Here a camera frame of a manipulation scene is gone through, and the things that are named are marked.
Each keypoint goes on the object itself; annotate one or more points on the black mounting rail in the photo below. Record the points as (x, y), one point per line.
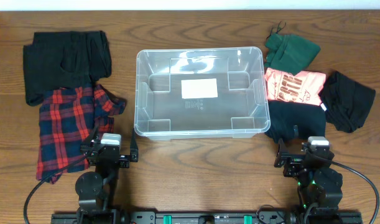
(263, 216)

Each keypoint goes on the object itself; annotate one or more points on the dark teal folded shirt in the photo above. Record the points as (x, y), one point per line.
(295, 121)

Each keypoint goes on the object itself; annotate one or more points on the black ribbed garment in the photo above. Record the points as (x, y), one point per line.
(347, 102)

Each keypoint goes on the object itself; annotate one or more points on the red navy plaid shirt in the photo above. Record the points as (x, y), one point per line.
(66, 118)

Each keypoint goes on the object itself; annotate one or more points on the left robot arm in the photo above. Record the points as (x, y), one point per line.
(96, 188)

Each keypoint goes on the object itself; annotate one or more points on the dark green folded garment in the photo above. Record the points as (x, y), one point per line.
(288, 52)

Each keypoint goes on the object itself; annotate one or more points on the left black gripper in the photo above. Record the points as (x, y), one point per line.
(123, 163)

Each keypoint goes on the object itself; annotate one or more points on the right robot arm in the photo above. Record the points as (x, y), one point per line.
(319, 186)

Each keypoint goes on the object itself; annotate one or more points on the black pants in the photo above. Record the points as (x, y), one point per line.
(57, 60)

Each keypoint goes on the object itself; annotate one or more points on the pink printed t-shirt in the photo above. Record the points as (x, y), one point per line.
(303, 87)

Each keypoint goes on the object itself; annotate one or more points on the clear plastic storage container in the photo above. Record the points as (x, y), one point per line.
(200, 93)

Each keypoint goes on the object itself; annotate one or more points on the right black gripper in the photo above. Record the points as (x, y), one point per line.
(283, 156)

